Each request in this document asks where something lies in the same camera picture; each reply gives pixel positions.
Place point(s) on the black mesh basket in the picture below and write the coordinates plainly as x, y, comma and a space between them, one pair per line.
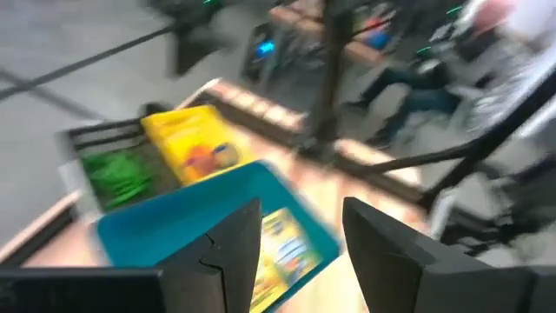
147, 174

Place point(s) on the person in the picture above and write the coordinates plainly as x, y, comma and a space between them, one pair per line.
434, 82

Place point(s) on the yellow Crayola crayon box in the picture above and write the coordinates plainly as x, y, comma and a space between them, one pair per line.
282, 256

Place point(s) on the yellow plastic basket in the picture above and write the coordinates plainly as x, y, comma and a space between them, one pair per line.
187, 135

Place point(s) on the blue plastic tray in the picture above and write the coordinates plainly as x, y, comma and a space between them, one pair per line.
174, 221

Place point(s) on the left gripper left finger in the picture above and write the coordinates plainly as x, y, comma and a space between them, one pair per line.
226, 261

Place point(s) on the black device blue light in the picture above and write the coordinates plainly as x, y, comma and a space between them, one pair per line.
260, 50

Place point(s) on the green rubber band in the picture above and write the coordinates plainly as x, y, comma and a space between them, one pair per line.
117, 178

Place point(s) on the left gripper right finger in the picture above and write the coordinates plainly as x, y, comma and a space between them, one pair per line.
391, 269

